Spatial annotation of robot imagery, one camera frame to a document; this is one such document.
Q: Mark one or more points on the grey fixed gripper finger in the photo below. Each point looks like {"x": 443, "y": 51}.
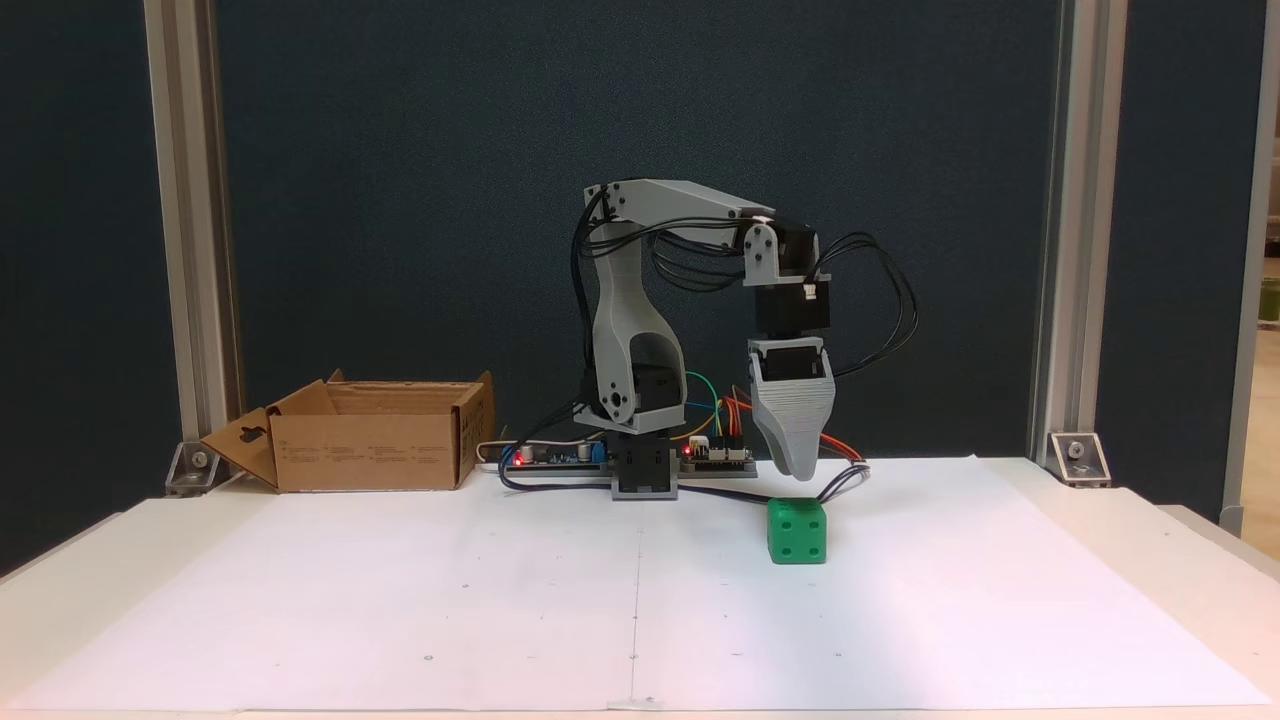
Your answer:
{"x": 795, "y": 425}

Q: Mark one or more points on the green die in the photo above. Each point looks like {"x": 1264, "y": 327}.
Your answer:
{"x": 796, "y": 532}

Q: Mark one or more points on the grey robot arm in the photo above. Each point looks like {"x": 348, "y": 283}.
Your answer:
{"x": 625, "y": 320}

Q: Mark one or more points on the circuit board with white connector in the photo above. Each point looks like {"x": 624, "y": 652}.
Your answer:
{"x": 718, "y": 458}

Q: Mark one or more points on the circuit board with blue capacitors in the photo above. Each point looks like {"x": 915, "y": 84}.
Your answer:
{"x": 555, "y": 458}

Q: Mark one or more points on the brown cardboard box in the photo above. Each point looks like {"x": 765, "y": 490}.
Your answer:
{"x": 370, "y": 450}

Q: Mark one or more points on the metal corner bracket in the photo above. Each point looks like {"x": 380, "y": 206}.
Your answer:
{"x": 1078, "y": 458}
{"x": 196, "y": 470}

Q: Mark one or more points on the aluminium frame post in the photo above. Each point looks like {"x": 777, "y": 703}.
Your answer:
{"x": 190, "y": 200}
{"x": 1078, "y": 200}

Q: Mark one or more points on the grey outer frame post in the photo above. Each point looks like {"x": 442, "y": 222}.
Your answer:
{"x": 1250, "y": 300}

